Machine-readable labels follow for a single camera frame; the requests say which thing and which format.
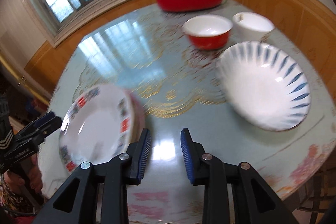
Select white plate red characters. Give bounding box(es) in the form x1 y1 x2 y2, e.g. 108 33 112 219
59 84 135 173

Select pink floral rimmed plate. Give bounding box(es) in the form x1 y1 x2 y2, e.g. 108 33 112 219
129 93 146 142

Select red bowl white inside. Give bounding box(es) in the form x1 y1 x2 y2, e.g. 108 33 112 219
182 14 233 51

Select white bowl bear print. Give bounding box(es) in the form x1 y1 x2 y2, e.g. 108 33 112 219
232 12 275 42

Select large blue striped bowl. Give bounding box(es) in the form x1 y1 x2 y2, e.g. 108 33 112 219
216 41 311 132

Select person left hand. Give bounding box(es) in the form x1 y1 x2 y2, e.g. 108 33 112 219
3 154 43 194

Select floral glass table cover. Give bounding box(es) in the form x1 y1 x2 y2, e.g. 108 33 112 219
49 5 335 223

